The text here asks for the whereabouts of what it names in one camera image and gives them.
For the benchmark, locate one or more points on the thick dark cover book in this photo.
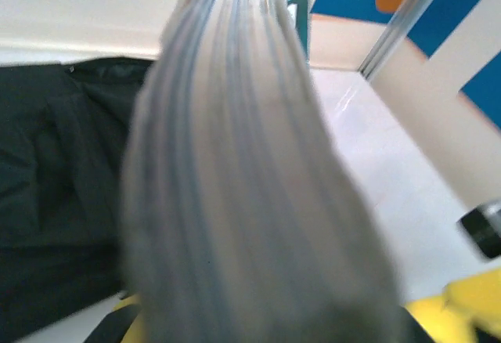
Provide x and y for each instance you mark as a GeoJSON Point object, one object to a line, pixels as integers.
{"type": "Point", "coordinates": [242, 163]}

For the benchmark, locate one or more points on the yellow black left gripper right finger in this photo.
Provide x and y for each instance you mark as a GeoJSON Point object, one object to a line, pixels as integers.
{"type": "Point", "coordinates": [462, 311]}

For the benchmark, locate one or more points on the aluminium frame post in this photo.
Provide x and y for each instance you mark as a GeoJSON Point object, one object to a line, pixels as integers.
{"type": "Point", "coordinates": [401, 26]}

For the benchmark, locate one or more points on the black backpack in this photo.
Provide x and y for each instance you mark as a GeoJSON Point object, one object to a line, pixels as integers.
{"type": "Point", "coordinates": [47, 163]}

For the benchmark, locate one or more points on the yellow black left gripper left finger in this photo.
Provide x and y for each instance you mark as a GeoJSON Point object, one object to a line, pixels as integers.
{"type": "Point", "coordinates": [125, 319]}

